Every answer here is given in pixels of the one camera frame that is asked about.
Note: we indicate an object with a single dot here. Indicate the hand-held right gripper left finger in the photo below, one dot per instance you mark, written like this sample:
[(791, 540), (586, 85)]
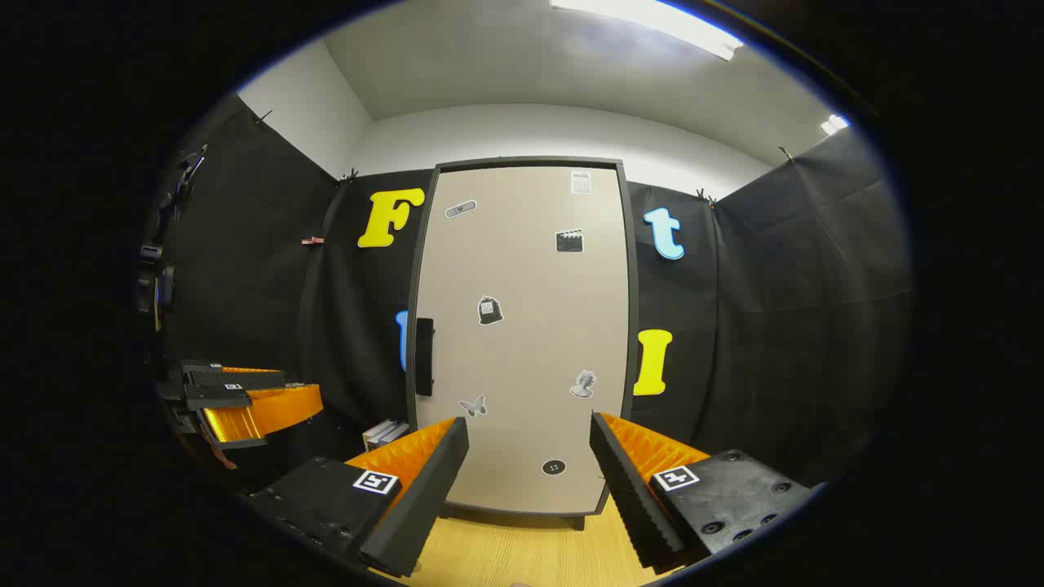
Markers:
[(424, 505)]

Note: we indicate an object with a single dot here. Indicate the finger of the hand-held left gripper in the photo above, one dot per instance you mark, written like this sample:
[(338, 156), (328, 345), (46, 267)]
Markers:
[(236, 379), (220, 398)]

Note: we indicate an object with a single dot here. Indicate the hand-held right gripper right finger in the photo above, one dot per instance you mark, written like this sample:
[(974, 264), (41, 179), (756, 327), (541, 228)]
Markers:
[(636, 505)]

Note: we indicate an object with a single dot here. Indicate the beige cabinet door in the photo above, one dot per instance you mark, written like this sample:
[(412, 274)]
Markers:
[(530, 342)]

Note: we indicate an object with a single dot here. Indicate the grey-blue book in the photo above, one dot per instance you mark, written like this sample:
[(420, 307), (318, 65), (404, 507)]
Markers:
[(398, 430)]

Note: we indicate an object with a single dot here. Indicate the white book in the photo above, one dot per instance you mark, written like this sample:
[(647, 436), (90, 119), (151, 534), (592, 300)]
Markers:
[(373, 433)]

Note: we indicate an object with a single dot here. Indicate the black binder clip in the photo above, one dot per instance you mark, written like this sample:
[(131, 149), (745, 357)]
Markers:
[(704, 196), (349, 175), (785, 153), (263, 117)]

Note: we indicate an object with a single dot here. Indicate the black backdrop cloth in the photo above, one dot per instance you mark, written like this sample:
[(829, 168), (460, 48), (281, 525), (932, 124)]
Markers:
[(775, 326)]

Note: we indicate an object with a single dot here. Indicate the small ceiling light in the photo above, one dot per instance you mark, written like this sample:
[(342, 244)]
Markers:
[(833, 124)]

